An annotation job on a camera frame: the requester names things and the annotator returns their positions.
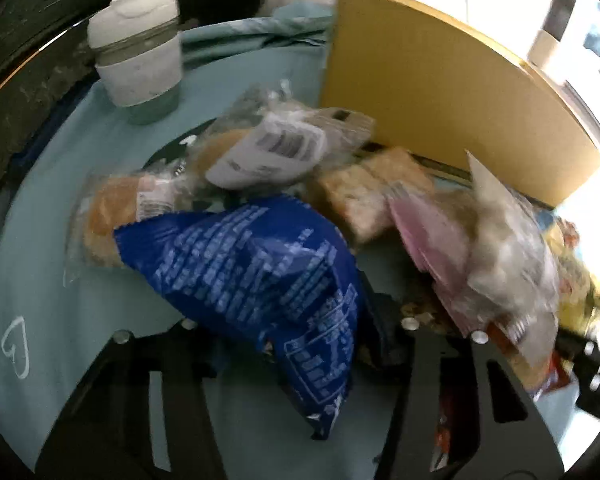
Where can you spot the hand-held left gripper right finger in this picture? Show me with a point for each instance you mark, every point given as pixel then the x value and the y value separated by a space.
pixel 405 350

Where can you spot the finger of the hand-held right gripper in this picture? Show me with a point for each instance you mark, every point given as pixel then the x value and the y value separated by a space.
pixel 597 375

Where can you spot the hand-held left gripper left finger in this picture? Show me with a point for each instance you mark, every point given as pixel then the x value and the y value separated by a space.
pixel 180 352

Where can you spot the yellow snack packet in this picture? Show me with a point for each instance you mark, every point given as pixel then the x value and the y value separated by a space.
pixel 580 280

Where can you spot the blue snack bag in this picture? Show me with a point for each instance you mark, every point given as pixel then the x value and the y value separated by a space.
pixel 260 270

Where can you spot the pink biscuit packet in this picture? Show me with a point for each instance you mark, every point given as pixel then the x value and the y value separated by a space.
pixel 430 235

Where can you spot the bun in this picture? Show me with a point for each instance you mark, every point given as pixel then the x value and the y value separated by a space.
pixel 105 215

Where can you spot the bread slices orange packet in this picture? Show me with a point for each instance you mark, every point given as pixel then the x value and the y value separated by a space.
pixel 360 195

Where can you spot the round pastry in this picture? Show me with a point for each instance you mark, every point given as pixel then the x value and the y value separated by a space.
pixel 275 145

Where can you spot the yellow cardboard box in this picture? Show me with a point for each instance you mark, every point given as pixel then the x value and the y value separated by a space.
pixel 430 85

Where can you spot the teal printed tablecloth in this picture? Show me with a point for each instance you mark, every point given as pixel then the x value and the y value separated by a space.
pixel 55 300

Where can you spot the white lidded cup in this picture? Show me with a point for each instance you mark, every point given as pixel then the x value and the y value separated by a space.
pixel 140 75

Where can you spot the framed lotus painting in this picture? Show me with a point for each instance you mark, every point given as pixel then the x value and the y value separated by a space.
pixel 597 40

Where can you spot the dark carved wooden bench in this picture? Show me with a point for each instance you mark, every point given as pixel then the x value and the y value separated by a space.
pixel 30 35

